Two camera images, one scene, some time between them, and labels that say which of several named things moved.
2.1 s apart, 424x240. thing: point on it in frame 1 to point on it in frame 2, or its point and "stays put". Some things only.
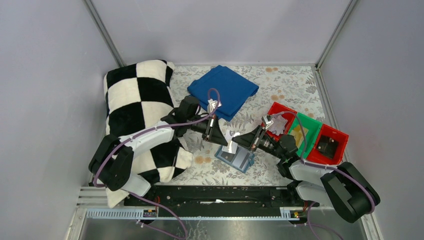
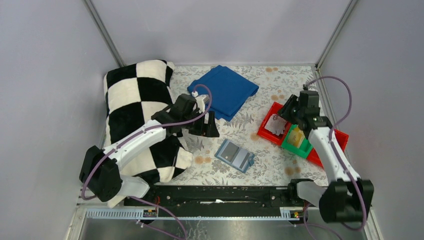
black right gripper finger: x=251 y=139 to x=288 y=111
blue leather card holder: x=242 y=160 stays put
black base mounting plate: x=216 y=200 stays put
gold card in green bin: x=297 y=133 stays put
